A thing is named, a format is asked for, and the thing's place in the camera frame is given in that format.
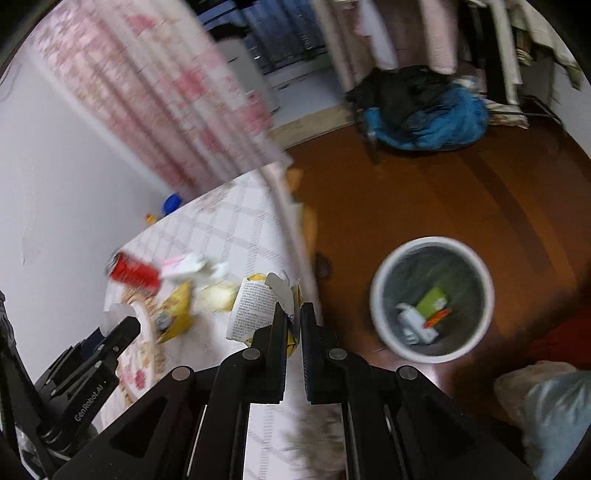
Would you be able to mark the white appliance on balcony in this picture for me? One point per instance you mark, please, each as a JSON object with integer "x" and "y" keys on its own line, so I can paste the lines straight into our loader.
{"x": 230, "y": 40}

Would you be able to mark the blue black clothes pile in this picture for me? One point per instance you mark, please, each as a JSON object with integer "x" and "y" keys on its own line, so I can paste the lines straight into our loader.
{"x": 416, "y": 109}

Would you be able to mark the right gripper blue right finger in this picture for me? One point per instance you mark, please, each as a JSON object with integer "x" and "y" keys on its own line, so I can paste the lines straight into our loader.
{"x": 321, "y": 377}

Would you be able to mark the yellow panda snack bag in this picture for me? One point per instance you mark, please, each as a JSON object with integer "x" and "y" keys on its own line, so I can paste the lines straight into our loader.
{"x": 174, "y": 316}

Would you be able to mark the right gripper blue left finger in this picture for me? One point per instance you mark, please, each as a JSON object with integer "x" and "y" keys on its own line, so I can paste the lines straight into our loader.
{"x": 271, "y": 366}

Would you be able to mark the light blue bedding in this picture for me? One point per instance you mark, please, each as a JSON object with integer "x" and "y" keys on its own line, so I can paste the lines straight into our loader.
{"x": 550, "y": 403}

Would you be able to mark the red soda can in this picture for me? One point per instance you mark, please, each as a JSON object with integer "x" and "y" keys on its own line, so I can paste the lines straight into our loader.
{"x": 124, "y": 268}

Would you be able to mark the blue lid jar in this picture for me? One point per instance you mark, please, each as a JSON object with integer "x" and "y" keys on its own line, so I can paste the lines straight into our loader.
{"x": 171, "y": 204}

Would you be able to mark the white paper wrapper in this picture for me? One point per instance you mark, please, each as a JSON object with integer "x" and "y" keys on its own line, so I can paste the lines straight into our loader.
{"x": 258, "y": 296}

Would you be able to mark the small orange bottle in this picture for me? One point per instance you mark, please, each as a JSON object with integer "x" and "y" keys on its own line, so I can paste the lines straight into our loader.
{"x": 150, "y": 219}

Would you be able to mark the pink floral curtain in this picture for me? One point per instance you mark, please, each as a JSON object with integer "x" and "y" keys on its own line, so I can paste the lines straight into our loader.
{"x": 154, "y": 78}

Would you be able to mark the white pink box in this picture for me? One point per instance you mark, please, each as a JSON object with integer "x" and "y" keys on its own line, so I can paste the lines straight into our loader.
{"x": 182, "y": 268}

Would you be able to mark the green white box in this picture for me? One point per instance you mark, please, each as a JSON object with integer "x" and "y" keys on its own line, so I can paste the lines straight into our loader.
{"x": 433, "y": 301}

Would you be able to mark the white patterned tablecloth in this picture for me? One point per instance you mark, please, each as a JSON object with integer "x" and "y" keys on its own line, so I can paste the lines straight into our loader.
{"x": 244, "y": 227}

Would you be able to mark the yellow box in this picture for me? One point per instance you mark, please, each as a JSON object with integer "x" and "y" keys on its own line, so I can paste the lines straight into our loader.
{"x": 437, "y": 318}

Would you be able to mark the white round trash bin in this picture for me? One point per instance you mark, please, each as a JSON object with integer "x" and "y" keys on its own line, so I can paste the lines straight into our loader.
{"x": 411, "y": 271}

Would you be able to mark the clothes rack with coats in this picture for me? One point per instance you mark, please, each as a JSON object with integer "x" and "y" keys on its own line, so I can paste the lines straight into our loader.
{"x": 485, "y": 41}

